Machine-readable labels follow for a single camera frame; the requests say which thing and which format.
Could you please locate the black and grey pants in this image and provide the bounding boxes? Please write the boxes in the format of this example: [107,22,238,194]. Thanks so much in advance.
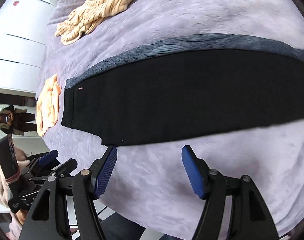
[61,34,304,146]

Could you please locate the operator in pink fleece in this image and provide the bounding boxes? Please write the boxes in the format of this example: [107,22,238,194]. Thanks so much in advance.
[0,147,30,240]

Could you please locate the orange peach cloth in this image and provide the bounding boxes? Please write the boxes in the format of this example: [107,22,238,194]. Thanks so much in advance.
[36,74,61,137]

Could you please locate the person in dark clothes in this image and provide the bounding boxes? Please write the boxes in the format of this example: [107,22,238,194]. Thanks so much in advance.
[0,105,37,136]

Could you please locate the lavender embossed bed blanket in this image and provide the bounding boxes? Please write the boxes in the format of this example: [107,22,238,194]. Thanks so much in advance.
[40,0,304,239]

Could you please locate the white wardrobe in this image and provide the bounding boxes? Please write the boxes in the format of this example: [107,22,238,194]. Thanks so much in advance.
[0,0,55,93]

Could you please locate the beige striped garment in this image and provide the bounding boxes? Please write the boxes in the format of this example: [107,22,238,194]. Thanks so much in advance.
[55,0,133,46]

